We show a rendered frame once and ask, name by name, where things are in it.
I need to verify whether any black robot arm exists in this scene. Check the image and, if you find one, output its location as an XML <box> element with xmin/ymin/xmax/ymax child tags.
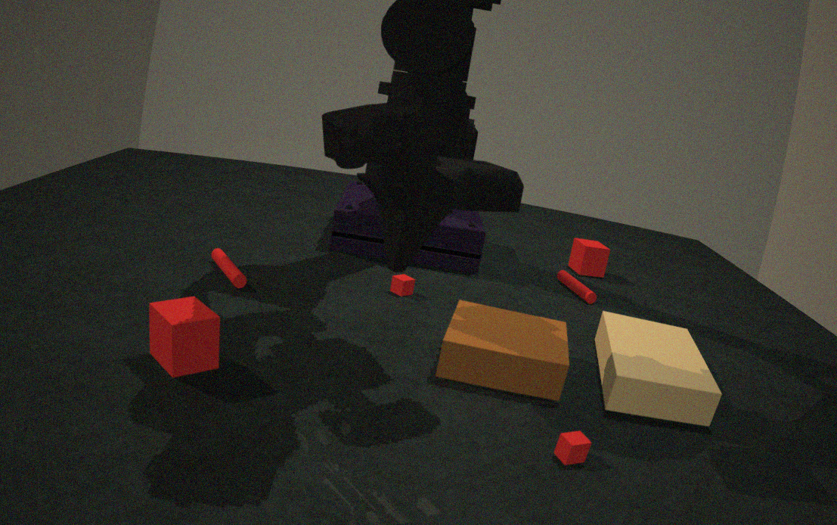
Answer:
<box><xmin>322</xmin><ymin>0</ymin><xmax>501</xmax><ymax>169</ymax></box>

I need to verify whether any red cube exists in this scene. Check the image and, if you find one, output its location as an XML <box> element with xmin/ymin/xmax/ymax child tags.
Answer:
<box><xmin>390</xmin><ymin>274</ymin><xmax>415</xmax><ymax>297</ymax></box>
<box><xmin>569</xmin><ymin>238</ymin><xmax>610</xmax><ymax>278</ymax></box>
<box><xmin>554</xmin><ymin>431</ymin><xmax>592</xmax><ymax>465</ymax></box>
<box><xmin>149</xmin><ymin>297</ymin><xmax>220</xmax><ymax>377</ymax></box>

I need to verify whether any tan rectangular box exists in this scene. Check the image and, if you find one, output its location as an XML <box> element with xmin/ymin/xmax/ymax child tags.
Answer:
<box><xmin>595</xmin><ymin>311</ymin><xmax>722</xmax><ymax>427</ymax></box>

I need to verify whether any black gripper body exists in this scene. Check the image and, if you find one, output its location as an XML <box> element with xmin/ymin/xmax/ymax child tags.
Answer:
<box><xmin>365</xmin><ymin>70</ymin><xmax>524</xmax><ymax>213</ymax></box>

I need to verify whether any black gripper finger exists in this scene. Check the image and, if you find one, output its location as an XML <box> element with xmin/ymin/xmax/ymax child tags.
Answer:
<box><xmin>357</xmin><ymin>172</ymin><xmax>405</xmax><ymax>270</ymax></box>
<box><xmin>383</xmin><ymin>185</ymin><xmax>452</xmax><ymax>272</ymax></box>

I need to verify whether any orange rectangular block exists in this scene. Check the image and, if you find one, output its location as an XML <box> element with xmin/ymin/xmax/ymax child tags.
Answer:
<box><xmin>436</xmin><ymin>300</ymin><xmax>570</xmax><ymax>401</ymax></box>

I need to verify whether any red cylinder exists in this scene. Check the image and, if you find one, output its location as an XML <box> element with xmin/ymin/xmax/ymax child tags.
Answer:
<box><xmin>211</xmin><ymin>248</ymin><xmax>246</xmax><ymax>288</ymax></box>
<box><xmin>556</xmin><ymin>270</ymin><xmax>597</xmax><ymax>304</ymax></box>

